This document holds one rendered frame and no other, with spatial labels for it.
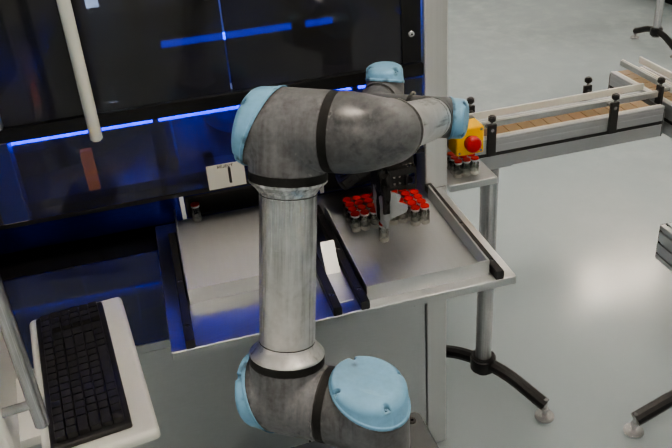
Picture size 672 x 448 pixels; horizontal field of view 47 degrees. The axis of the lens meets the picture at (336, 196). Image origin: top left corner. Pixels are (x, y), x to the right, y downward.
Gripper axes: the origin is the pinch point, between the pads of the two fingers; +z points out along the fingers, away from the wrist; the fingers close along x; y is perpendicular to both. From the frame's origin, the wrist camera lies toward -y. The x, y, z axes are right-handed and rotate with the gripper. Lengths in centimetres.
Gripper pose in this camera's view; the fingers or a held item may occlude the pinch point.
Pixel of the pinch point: (381, 221)
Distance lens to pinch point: 168.6
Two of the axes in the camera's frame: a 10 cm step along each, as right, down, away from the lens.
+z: 0.7, 8.7, 4.9
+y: 9.6, -1.8, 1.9
